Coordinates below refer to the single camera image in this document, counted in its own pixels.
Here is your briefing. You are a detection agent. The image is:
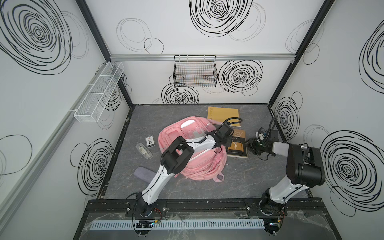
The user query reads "pink student backpack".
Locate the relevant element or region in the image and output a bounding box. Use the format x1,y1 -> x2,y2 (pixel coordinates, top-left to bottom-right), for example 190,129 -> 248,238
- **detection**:
158,116 -> 227,182

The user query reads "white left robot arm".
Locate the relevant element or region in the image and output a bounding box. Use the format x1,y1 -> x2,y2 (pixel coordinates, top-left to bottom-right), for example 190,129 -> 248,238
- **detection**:
135,117 -> 234,217

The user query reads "brown and black book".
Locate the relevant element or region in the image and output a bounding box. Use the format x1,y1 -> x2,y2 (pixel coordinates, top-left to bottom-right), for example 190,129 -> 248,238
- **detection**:
226,129 -> 248,159

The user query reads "purple eraser pouch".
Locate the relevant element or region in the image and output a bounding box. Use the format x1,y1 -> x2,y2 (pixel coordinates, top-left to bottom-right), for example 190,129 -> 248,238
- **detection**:
134,167 -> 156,184

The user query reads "white mesh wall shelf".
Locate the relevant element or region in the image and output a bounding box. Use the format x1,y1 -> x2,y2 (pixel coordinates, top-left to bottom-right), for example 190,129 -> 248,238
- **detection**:
74,62 -> 124,123

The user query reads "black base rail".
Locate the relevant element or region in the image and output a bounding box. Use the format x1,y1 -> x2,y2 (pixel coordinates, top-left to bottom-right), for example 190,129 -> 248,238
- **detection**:
86,197 -> 325,220

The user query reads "white slotted cable duct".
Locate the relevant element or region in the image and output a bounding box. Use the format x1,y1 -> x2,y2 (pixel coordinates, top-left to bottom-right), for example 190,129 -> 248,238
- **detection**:
89,219 -> 265,231

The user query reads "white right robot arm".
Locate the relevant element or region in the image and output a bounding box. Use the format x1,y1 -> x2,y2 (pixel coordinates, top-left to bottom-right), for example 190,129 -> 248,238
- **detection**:
246,138 -> 326,216

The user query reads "black wire wall basket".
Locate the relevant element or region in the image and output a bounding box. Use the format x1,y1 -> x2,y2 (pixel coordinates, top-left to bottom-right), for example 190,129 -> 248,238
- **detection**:
173,55 -> 219,88

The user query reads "small white card packet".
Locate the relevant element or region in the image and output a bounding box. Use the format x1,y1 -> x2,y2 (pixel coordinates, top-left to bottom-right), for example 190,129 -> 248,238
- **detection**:
146,136 -> 156,148

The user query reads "yellow padded envelope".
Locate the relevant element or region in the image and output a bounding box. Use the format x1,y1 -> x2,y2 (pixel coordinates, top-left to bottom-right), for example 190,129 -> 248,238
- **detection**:
207,107 -> 240,125

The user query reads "clear plastic case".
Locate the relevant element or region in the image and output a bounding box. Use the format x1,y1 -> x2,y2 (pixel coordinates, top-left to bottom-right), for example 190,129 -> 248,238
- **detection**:
136,143 -> 153,160

